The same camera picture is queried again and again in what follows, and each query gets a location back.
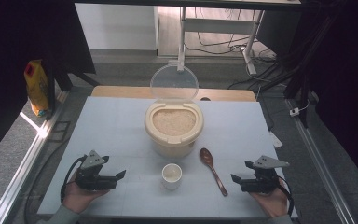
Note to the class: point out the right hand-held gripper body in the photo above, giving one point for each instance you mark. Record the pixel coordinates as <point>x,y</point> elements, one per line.
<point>261,185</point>

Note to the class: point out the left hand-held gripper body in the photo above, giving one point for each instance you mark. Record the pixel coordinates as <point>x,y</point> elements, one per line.
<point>94,182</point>

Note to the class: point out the brown wooden spoon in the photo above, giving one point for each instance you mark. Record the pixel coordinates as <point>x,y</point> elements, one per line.
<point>207,157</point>

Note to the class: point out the white cup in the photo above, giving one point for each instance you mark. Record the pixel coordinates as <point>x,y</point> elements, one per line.
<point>171,184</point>

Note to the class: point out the beige rice container clear lid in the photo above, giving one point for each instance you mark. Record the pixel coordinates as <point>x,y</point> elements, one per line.
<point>174,146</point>

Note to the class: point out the uncooked rice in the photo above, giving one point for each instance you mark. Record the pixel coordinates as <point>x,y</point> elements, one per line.
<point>174,122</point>

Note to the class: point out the person's right hand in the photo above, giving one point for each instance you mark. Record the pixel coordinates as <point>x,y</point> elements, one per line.
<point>272,202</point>

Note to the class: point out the person's left hand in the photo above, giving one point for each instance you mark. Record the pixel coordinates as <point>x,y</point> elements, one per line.
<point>77,199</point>

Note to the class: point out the white table mat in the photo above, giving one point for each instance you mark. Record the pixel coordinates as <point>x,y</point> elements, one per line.
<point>112,130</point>

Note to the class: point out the white paper label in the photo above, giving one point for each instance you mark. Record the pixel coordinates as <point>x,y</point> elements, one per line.
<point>276,140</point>

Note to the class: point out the white power adapter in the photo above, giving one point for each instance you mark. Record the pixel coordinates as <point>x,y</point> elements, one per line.
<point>294,112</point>

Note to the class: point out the black metal stand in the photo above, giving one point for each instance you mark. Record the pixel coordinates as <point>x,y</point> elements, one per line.
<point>74,77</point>

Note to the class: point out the yellow bag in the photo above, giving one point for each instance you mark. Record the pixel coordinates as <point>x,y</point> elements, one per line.
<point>37,87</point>

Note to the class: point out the black curtain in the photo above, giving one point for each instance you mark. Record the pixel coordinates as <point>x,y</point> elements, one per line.
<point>12,46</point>
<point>348,77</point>

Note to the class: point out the white cabinet panel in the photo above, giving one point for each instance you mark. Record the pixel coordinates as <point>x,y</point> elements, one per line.
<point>115,26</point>

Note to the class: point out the dark box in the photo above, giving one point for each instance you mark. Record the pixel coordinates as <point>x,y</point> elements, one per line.
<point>276,31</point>

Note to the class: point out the aluminium frame rail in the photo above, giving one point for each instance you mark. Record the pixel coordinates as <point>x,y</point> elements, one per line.
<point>28,161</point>
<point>320,161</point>

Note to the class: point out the white metal desk frame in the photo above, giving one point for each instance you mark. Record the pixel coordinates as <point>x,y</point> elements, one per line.
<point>217,25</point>

